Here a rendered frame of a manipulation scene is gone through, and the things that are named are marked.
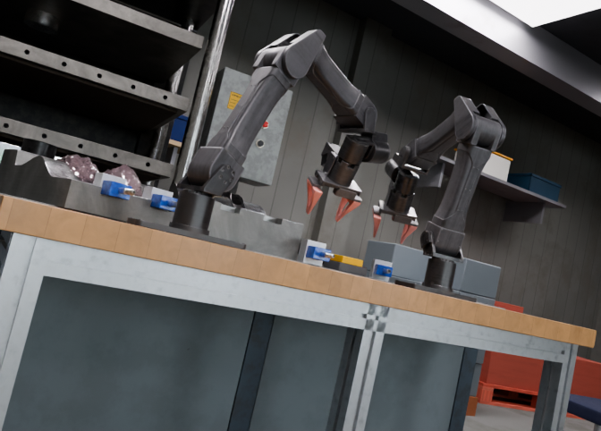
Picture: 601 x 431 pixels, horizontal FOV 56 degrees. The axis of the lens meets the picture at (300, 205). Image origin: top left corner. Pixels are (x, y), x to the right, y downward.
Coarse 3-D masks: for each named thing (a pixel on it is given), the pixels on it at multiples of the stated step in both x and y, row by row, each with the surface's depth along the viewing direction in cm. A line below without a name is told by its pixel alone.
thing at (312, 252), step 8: (304, 240) 133; (304, 248) 132; (312, 248) 129; (320, 248) 128; (304, 256) 131; (312, 256) 128; (320, 256) 128; (328, 256) 124; (312, 264) 132; (320, 264) 133
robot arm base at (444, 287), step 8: (432, 264) 126; (440, 264) 125; (448, 264) 125; (456, 264) 127; (432, 272) 126; (440, 272) 125; (448, 272) 125; (424, 280) 128; (432, 280) 125; (440, 280) 125; (448, 280) 125; (416, 288) 120; (424, 288) 121; (432, 288) 122; (440, 288) 124; (448, 288) 125; (448, 296) 125; (456, 296) 126; (464, 296) 127
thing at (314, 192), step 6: (312, 180) 130; (318, 180) 131; (312, 186) 128; (318, 186) 129; (312, 192) 128; (318, 192) 127; (312, 198) 128; (318, 198) 128; (312, 204) 130; (306, 210) 133
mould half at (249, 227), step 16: (176, 192) 151; (256, 208) 162; (224, 224) 129; (240, 224) 131; (256, 224) 132; (272, 224) 134; (288, 224) 136; (240, 240) 131; (256, 240) 132; (272, 240) 134; (288, 240) 136; (288, 256) 136
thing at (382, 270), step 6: (372, 264) 161; (378, 264) 155; (384, 264) 158; (390, 264) 159; (372, 270) 158; (378, 270) 154; (384, 270) 152; (390, 270) 149; (372, 276) 158; (378, 276) 158; (384, 276) 158; (390, 276) 154
